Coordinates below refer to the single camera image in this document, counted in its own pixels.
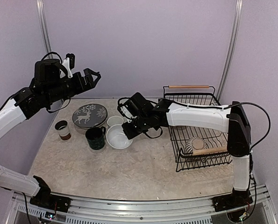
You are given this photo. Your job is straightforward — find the aluminium corner post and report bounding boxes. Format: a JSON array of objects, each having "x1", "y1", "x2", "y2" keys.
[
  {"x1": 36, "y1": 0, "x2": 52, "y2": 53},
  {"x1": 216, "y1": 0, "x2": 243, "y2": 100}
]

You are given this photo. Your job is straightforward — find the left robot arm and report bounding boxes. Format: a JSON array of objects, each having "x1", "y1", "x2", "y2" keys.
[{"x1": 0, "y1": 52, "x2": 101, "y2": 208}]

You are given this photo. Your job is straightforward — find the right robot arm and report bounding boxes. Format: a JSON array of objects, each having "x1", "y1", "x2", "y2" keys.
[{"x1": 117, "y1": 92, "x2": 253, "y2": 207}]

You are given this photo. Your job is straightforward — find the aluminium front rail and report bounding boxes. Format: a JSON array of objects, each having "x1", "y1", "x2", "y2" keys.
[{"x1": 6, "y1": 185, "x2": 278, "y2": 224}]

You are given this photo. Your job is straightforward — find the left aluminium corner post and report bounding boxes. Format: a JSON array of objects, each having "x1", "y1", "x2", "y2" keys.
[{"x1": 36, "y1": 0, "x2": 52, "y2": 53}]

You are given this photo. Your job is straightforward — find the white and brown cup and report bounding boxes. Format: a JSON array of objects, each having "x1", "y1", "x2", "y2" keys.
[{"x1": 55, "y1": 120, "x2": 71, "y2": 140}]

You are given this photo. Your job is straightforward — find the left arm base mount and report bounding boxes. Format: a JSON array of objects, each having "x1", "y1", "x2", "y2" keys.
[{"x1": 30, "y1": 195, "x2": 71, "y2": 213}]

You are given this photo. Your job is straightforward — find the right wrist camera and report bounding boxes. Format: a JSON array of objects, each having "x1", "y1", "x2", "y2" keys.
[{"x1": 117, "y1": 105, "x2": 133, "y2": 123}]

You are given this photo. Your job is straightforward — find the dark green mug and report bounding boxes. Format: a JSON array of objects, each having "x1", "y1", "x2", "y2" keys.
[{"x1": 85, "y1": 126, "x2": 106, "y2": 150}]

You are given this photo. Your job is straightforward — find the wooden rack handle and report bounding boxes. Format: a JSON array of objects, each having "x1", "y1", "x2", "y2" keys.
[
  {"x1": 193, "y1": 146, "x2": 227, "y2": 155},
  {"x1": 168, "y1": 85, "x2": 210, "y2": 89}
]

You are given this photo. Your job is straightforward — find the near wooden rack handle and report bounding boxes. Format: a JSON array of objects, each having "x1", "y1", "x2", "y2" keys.
[{"x1": 193, "y1": 146, "x2": 227, "y2": 155}]

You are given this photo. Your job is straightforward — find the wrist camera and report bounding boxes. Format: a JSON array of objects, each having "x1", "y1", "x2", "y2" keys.
[
  {"x1": 62, "y1": 53, "x2": 75, "y2": 78},
  {"x1": 117, "y1": 105, "x2": 133, "y2": 123}
]

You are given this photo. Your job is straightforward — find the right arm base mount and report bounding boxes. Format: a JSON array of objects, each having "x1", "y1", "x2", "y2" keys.
[{"x1": 212, "y1": 193, "x2": 253, "y2": 212}]

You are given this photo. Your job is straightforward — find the white ceramic bowl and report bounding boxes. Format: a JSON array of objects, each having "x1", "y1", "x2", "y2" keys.
[{"x1": 106, "y1": 125, "x2": 133, "y2": 149}]

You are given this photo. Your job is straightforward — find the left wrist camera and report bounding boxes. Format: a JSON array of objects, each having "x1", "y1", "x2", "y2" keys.
[{"x1": 62, "y1": 53, "x2": 75, "y2": 78}]

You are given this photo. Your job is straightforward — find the black wire dish rack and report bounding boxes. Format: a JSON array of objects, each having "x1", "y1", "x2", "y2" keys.
[{"x1": 163, "y1": 86, "x2": 232, "y2": 172}]

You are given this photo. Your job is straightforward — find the light blue mug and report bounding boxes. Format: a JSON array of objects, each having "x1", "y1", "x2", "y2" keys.
[{"x1": 107, "y1": 116, "x2": 124, "y2": 128}]

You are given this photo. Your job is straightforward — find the right aluminium corner post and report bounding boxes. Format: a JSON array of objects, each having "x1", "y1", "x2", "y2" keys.
[{"x1": 216, "y1": 0, "x2": 243, "y2": 100}]

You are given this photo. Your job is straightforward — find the far wooden rack handle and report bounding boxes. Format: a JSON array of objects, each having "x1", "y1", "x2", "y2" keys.
[{"x1": 168, "y1": 85, "x2": 210, "y2": 89}]

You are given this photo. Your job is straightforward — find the striped small bowl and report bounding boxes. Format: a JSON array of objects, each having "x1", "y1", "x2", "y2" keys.
[{"x1": 185, "y1": 137, "x2": 208, "y2": 154}]

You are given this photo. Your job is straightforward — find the grey deer pattern plate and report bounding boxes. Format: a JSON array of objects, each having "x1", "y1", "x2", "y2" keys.
[{"x1": 72, "y1": 103, "x2": 108, "y2": 129}]

